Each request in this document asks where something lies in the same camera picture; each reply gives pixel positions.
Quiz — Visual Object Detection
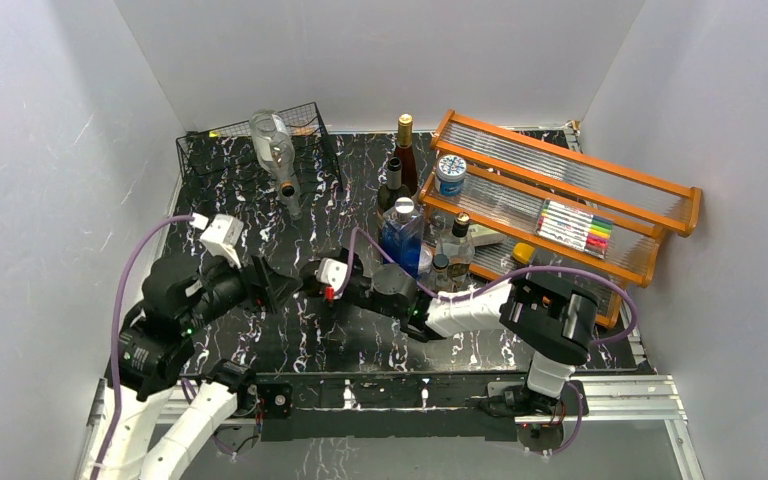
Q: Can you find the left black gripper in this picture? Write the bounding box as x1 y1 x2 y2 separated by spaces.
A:
181 243 303 332

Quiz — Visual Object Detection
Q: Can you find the clear bottle blue label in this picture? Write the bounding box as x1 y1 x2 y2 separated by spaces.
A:
424 253 453 292

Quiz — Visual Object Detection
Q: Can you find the slim clear glass bottle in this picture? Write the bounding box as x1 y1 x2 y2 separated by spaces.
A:
279 181 302 220

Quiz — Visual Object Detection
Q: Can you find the green bottle silver cap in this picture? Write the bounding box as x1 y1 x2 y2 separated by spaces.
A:
377 157 411 227

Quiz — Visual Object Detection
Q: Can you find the clear bottle black gold cap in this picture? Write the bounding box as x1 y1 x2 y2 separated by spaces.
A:
436 212 475 291

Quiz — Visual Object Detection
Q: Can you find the dark red wine bottle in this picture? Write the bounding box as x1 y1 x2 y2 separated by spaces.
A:
394 113 419 196

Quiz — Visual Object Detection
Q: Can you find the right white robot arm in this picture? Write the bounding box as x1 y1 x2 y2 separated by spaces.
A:
315 258 598 415

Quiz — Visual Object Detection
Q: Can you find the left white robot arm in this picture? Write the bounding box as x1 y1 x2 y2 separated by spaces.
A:
78 254 303 479

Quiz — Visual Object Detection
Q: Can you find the clear bottle copper neck band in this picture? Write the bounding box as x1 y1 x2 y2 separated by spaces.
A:
249 109 295 193

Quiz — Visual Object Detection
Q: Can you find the orange wooden shelf rack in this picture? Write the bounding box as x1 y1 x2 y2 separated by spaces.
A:
417 109 703 331

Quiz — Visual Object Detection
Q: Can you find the small clear glitter cup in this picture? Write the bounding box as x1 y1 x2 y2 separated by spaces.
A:
418 245 434 274

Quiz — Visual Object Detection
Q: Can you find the small white green box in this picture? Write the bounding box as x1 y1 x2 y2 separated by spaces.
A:
469 224 507 247

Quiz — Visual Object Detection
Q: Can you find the blue white lidded jar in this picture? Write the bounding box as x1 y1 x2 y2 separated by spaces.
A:
435 154 467 197

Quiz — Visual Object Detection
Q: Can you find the yellow small block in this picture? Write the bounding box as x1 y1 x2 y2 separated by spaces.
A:
511 242 535 266

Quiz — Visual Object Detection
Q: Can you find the coloured marker pen set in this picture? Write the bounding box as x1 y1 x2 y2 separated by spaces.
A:
535 200 614 259

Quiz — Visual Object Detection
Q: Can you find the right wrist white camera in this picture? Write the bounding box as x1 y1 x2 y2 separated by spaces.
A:
315 258 350 301

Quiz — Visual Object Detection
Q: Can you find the wrist white camera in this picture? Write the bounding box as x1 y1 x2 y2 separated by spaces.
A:
190 213 243 269
315 258 350 301

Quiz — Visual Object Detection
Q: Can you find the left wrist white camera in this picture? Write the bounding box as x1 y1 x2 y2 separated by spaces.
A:
190 213 243 269

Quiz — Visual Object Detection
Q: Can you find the black wire wine rack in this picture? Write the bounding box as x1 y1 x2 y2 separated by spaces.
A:
175 101 344 207

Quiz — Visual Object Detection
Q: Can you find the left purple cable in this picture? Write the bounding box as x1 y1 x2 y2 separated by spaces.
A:
89 215 240 480

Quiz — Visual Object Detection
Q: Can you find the aluminium base frame rail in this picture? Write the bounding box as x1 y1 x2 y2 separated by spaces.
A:
77 374 703 479

